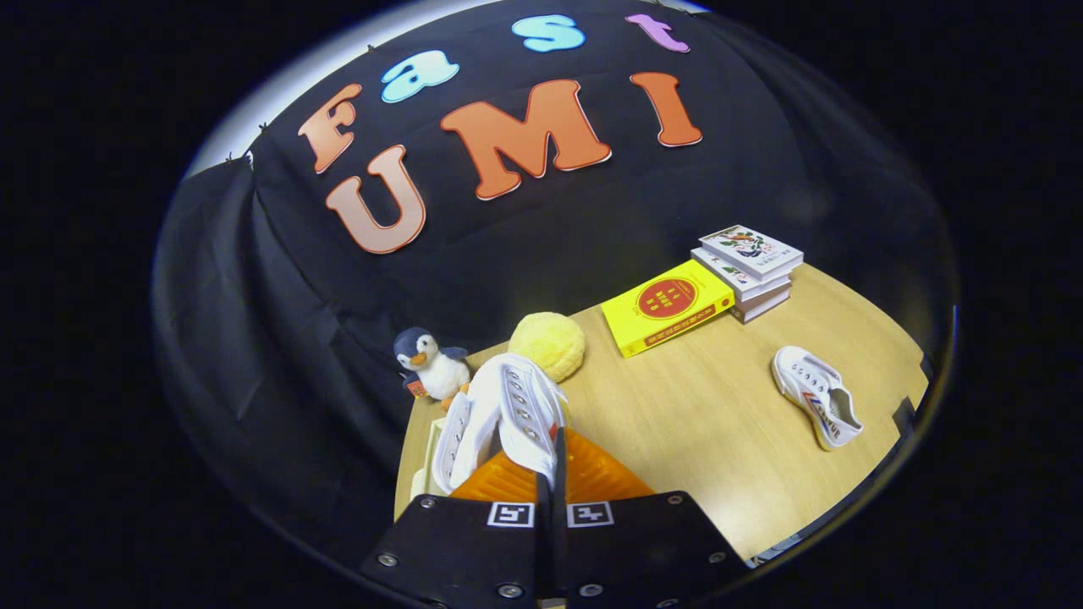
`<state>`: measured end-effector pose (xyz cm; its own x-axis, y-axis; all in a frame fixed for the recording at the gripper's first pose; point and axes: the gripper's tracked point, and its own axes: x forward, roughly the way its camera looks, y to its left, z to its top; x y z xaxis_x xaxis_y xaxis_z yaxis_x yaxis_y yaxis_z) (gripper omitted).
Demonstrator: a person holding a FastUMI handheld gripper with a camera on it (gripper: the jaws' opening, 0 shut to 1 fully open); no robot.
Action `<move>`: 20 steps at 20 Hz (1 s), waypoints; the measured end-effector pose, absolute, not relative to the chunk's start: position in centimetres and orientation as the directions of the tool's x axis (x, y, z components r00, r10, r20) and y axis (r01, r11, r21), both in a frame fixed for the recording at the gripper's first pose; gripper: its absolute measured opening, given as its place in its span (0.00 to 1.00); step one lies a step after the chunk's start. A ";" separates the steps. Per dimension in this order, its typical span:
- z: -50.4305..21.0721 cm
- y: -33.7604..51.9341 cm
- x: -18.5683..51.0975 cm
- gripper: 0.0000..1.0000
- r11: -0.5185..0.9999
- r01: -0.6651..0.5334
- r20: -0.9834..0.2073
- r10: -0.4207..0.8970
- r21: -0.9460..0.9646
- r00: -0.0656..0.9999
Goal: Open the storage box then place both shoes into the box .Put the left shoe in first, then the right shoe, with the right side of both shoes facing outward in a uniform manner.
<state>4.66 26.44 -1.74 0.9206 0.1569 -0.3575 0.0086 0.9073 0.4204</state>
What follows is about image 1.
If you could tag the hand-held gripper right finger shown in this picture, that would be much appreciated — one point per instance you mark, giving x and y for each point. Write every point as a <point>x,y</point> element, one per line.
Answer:
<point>634,550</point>

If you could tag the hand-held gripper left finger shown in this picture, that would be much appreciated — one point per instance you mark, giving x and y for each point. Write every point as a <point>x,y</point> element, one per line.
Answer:
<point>465,550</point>

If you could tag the beige fabric storage box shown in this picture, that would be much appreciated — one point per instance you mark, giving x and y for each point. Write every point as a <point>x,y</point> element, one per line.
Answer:
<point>421,484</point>

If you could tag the white canvas shoe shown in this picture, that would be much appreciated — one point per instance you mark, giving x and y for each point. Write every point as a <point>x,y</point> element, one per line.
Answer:
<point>516,397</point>
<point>816,393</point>

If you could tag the penguin plush toy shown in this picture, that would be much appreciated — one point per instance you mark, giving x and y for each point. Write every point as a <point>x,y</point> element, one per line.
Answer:
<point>436,372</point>

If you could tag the yellow round soft bun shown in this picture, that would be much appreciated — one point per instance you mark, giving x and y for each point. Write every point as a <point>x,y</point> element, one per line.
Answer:
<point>550,342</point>

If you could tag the yellow book red circle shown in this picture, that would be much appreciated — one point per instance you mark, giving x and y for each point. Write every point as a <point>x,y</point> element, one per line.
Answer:
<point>668,306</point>

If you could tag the white book bird print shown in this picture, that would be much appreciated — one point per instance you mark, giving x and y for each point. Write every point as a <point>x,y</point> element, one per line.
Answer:
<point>751,249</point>

